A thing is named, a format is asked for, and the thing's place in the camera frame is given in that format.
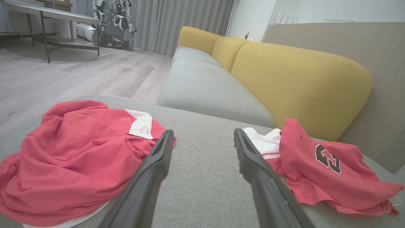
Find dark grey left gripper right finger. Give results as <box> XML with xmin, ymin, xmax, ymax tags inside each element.
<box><xmin>234</xmin><ymin>128</ymin><xmax>317</xmax><ymax>228</ymax></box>

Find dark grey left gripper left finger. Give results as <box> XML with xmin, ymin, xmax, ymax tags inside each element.
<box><xmin>98</xmin><ymin>129</ymin><xmax>176</xmax><ymax>228</ymax></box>

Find red basketball jersey black lettering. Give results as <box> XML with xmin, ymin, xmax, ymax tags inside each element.
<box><xmin>242</xmin><ymin>118</ymin><xmax>404</xmax><ymax>217</ymax></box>

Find red shorts with white stripe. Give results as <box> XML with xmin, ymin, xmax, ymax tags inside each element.
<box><xmin>0</xmin><ymin>100</ymin><xmax>176</xmax><ymax>228</ymax></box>

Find grey sofa chaise cushion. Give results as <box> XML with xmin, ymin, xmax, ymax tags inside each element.
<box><xmin>0</xmin><ymin>95</ymin><xmax>405</xmax><ymax>228</ymax></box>

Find yellow sofa back cushion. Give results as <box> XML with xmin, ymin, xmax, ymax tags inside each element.
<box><xmin>230</xmin><ymin>42</ymin><xmax>373</xmax><ymax>142</ymax></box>
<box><xmin>211</xmin><ymin>36</ymin><xmax>251</xmax><ymax>73</ymax></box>
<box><xmin>178</xmin><ymin>26</ymin><xmax>222</xmax><ymax>56</ymax></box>

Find grey sofa seat cushion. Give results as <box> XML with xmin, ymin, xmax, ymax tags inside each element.
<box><xmin>156</xmin><ymin>58</ymin><xmax>275</xmax><ymax>129</ymax></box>
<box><xmin>171</xmin><ymin>47</ymin><xmax>222</xmax><ymax>67</ymax></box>

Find black wheeled robot cart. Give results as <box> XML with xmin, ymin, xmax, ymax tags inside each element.
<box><xmin>92</xmin><ymin>24</ymin><xmax>135</xmax><ymax>52</ymax></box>

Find white cylindrical appliance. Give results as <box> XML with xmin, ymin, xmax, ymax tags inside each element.
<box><xmin>76</xmin><ymin>23</ymin><xmax>96</xmax><ymax>42</ymax></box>

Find grey pleated curtain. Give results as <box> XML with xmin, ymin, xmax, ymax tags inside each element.
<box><xmin>129</xmin><ymin>0</ymin><xmax>235</xmax><ymax>57</ymax></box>

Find white black humanoid robot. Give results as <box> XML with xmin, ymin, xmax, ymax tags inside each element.
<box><xmin>109</xmin><ymin>0</ymin><xmax>137</xmax><ymax>34</ymax></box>

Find white ribbed stool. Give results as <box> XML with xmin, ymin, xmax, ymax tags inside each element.
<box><xmin>56</xmin><ymin>20</ymin><xmax>78</xmax><ymax>40</ymax></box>

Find grey top metal frame table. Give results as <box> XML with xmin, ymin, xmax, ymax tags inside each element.
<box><xmin>6</xmin><ymin>2</ymin><xmax>100</xmax><ymax>64</ymax></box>

